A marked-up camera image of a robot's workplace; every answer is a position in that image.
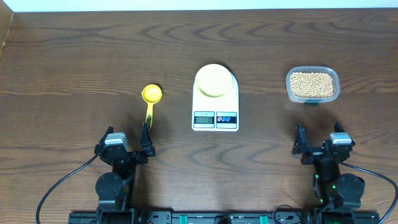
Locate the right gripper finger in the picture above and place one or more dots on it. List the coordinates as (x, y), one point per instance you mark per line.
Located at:
(300, 144)
(338, 128)

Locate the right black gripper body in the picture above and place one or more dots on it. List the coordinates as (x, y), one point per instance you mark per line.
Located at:
(313, 154)

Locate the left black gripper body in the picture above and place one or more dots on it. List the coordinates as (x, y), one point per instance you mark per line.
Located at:
(136, 158)

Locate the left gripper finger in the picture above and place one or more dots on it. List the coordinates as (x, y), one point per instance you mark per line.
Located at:
(110, 130)
(146, 142)

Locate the yellow measuring scoop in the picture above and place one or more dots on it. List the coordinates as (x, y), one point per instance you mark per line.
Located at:
(151, 94)

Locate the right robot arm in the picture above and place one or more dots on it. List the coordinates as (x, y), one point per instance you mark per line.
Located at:
(340, 194)

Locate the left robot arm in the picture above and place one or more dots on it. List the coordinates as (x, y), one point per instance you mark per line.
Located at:
(115, 189)

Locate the white digital kitchen scale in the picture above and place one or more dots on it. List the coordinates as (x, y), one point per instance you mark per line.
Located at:
(216, 113)

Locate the pale yellow plastic bowl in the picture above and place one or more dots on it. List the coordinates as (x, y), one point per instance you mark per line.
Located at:
(214, 80)

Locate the clear plastic container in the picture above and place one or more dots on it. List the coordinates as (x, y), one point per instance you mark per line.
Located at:
(296, 99)

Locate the soybeans in container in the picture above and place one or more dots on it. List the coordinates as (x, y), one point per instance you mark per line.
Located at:
(311, 85)

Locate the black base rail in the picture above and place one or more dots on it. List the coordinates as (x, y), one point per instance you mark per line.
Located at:
(164, 217)

